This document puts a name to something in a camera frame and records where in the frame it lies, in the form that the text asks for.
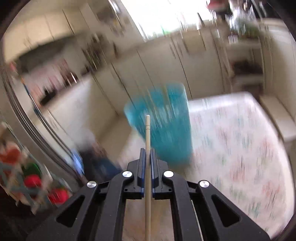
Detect bamboo chopstick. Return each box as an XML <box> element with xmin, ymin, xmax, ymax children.
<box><xmin>144</xmin><ymin>115</ymin><xmax>151</xmax><ymax>241</ymax></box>

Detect teal perforated plastic basket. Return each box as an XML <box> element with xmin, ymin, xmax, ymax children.
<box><xmin>124</xmin><ymin>83</ymin><xmax>193</xmax><ymax>165</ymax></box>

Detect cream kitchen cabinets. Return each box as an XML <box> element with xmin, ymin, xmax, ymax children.
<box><xmin>4</xmin><ymin>14</ymin><xmax>296</xmax><ymax>140</ymax></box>

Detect white shelf rack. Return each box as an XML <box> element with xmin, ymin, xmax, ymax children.
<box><xmin>220</xmin><ymin>21</ymin><xmax>265</xmax><ymax>95</ymax></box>

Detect floral tablecloth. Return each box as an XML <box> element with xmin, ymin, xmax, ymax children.
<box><xmin>116</xmin><ymin>92</ymin><xmax>295</xmax><ymax>238</ymax></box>

